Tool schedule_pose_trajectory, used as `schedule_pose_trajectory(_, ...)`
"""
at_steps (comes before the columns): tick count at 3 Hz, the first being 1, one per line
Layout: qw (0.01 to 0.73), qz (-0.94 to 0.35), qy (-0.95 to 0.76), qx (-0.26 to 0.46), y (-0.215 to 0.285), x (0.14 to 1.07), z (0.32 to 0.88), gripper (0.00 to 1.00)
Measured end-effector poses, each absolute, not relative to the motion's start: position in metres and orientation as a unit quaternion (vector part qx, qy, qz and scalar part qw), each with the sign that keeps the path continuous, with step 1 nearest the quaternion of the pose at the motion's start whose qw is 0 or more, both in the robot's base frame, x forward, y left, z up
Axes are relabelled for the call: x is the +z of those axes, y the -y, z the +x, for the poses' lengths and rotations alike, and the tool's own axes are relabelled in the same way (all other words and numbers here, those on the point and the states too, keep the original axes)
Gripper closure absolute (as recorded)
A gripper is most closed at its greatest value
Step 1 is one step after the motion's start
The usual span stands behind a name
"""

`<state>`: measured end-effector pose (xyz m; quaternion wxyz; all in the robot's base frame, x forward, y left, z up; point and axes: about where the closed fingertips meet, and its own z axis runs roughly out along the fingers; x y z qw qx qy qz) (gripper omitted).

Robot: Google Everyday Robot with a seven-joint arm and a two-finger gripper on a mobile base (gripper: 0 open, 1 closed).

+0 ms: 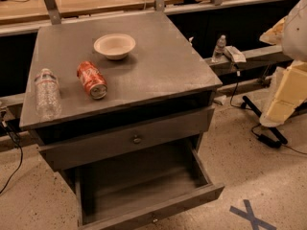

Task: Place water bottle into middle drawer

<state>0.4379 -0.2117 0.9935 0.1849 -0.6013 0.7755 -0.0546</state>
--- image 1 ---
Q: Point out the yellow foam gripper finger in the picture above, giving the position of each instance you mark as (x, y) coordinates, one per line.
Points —
(288, 90)

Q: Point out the clear plastic water bottle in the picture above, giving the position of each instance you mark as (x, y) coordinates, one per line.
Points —
(47, 95)

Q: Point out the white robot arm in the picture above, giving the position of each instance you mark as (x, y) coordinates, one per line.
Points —
(290, 33)

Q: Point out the small background water bottle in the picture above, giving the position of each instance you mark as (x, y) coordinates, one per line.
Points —
(219, 49)

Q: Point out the open grey middle drawer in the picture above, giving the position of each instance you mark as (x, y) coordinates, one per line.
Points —
(142, 187)

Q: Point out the closed grey top drawer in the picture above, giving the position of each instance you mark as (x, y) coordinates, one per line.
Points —
(113, 142)

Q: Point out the black stand leg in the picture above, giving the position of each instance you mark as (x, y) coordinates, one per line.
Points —
(265, 122)

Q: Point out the blue tape cross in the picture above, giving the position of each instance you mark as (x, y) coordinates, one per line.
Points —
(255, 222)

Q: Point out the white paper bowl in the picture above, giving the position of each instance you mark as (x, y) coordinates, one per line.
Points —
(114, 46)

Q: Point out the orange soda can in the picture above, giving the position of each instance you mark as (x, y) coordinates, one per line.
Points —
(93, 82)

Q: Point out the grey metal rail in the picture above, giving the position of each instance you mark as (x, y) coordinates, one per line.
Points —
(255, 58)

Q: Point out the white packet on rail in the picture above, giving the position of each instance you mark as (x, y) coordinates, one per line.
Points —
(234, 54)

